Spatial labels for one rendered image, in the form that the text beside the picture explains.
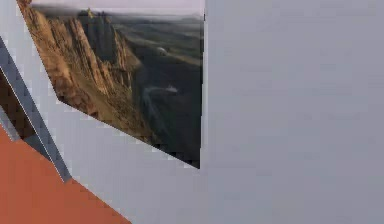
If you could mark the mountain landscape wall picture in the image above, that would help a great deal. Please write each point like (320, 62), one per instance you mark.
(126, 76)

